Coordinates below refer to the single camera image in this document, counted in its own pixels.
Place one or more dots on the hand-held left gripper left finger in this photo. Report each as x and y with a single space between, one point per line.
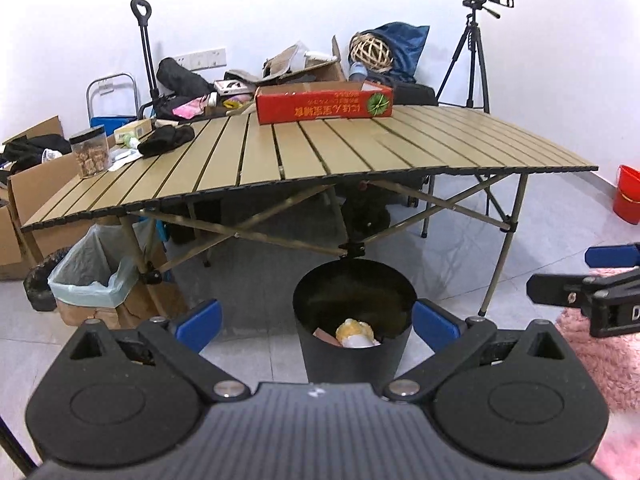
200 322

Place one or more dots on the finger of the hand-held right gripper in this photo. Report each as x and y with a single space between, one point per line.
555 287
610 256

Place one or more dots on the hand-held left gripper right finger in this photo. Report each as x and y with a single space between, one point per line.
435 325

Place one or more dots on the yellow white plush sheep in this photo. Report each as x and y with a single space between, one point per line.
352 331

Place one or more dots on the black round bin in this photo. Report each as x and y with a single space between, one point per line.
350 360

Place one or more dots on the pink cake shaped sponge block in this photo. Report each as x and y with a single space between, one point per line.
325 336

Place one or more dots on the pink fluffy rug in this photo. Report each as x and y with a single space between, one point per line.
600 370

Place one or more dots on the red plastic bucket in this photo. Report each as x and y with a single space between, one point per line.
627 200

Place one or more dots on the black cart wheel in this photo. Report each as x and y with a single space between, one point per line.
367 222

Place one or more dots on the pale green bin liner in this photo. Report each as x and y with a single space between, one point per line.
85 275

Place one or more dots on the white paper slip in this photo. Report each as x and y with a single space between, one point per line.
117 166

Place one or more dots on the black cloth gloves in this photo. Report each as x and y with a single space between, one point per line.
162 141

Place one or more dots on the silver blister pack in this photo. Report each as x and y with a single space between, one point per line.
120 154

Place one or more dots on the small green white bottle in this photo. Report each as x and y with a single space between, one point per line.
131 142

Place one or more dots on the clear jar with black lid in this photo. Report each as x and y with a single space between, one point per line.
90 157

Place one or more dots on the tan slatted folding table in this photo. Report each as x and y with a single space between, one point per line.
300 150

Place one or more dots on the cream yellow carton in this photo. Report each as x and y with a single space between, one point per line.
132 129

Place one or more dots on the pink packet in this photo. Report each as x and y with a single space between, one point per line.
189 110

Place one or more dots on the blue box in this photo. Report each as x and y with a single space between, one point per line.
107 125

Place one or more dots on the yellow green packet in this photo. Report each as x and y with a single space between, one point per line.
233 105

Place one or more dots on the black suitcase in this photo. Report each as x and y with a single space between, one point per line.
415 94

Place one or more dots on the white pink small box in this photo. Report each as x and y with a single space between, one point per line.
230 87

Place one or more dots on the black clothes pile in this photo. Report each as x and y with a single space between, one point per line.
30 150

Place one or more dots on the black fabric bag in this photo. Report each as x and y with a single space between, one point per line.
180 77

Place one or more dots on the red cardboard box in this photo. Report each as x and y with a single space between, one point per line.
320 107

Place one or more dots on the black tripod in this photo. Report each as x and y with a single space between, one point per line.
472 50

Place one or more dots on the blue water bottle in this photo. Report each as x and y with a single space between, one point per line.
357 72

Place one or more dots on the beige grey cloth bag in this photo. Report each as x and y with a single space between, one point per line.
280 60

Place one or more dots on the open brown cardboard box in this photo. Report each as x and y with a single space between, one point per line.
325 72

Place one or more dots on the dark blue velvet bag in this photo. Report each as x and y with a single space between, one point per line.
407 47

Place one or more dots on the woven wicker ball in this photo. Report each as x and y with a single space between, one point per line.
370 50

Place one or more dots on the white plastic tray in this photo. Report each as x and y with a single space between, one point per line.
318 58

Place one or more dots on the silver folding metal frame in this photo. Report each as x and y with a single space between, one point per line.
112 77

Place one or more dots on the white wall sockets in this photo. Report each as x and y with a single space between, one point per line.
210 57

